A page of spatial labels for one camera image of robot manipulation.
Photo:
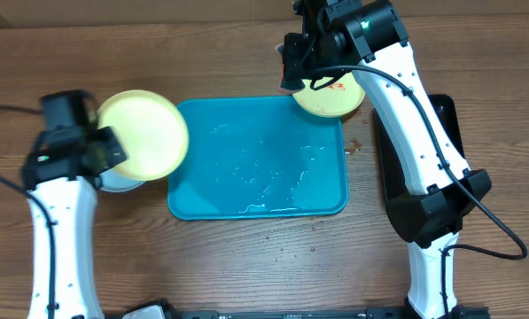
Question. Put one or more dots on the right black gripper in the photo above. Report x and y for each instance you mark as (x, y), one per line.
(298, 67)

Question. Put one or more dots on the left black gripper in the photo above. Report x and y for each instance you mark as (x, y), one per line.
(109, 136)

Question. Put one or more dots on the light blue plate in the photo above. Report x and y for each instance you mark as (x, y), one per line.
(114, 182)

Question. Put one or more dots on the yellow-green plate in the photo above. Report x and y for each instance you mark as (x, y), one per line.
(335, 100)
(151, 131)

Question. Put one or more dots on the orange and dark sponge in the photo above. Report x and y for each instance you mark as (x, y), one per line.
(281, 88)

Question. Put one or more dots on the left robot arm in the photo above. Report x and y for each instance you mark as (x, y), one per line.
(61, 177)

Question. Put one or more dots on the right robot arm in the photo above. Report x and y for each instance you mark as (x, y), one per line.
(428, 184)

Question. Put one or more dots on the teal plastic tray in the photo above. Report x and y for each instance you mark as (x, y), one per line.
(258, 157)

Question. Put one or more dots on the black rectangular tray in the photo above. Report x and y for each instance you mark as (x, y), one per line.
(393, 183)

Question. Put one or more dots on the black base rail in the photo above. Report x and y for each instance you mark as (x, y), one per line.
(163, 309)

